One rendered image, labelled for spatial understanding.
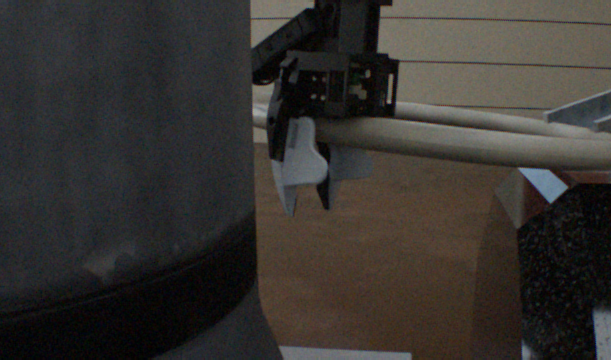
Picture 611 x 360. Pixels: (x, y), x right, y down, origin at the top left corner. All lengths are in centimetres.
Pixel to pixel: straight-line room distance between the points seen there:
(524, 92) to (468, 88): 65
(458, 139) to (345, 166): 12
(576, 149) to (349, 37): 23
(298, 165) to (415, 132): 11
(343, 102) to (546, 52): 678
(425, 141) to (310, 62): 12
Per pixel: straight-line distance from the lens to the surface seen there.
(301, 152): 54
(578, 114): 95
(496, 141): 53
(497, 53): 716
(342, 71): 52
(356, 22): 52
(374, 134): 52
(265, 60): 58
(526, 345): 94
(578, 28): 734
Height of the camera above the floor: 105
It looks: 12 degrees down
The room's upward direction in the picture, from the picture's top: straight up
